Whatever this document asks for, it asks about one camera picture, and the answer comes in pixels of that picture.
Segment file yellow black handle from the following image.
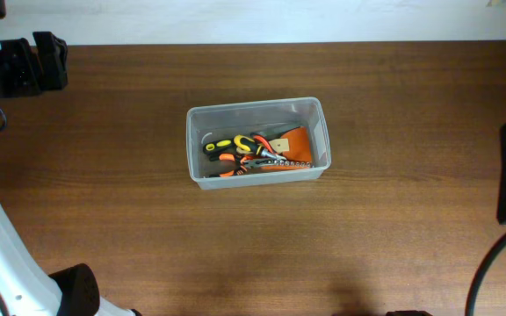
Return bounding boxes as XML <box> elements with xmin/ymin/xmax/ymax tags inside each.
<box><xmin>202</xmin><ymin>122</ymin><xmax>302</xmax><ymax>155</ymax></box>

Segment orange scraper wooden handle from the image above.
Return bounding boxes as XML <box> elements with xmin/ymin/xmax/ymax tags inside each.
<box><xmin>269</xmin><ymin>127</ymin><xmax>313</xmax><ymax>168</ymax></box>

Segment clear plastic container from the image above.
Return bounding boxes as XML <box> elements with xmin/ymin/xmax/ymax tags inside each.
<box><xmin>186</xmin><ymin>97</ymin><xmax>331</xmax><ymax>190</ymax></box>

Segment yellow black screwdriver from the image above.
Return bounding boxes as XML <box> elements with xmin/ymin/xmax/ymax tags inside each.
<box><xmin>234</xmin><ymin>134</ymin><xmax>286</xmax><ymax>161</ymax></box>

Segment orange black needle-nose pliers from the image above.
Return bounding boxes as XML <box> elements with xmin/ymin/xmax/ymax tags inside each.
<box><xmin>209</xmin><ymin>153</ymin><xmax>275</xmax><ymax>177</ymax></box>

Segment orange socket bit rail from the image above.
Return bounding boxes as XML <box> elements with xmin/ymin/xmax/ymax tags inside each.
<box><xmin>260</xmin><ymin>160</ymin><xmax>313</xmax><ymax>171</ymax></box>

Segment red black cutting pliers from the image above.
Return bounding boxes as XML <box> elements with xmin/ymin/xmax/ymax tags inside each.
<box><xmin>251</xmin><ymin>133</ymin><xmax>278</xmax><ymax>156</ymax></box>

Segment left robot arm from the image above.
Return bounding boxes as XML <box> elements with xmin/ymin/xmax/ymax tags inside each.
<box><xmin>0</xmin><ymin>32</ymin><xmax>137</xmax><ymax>315</ymax></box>

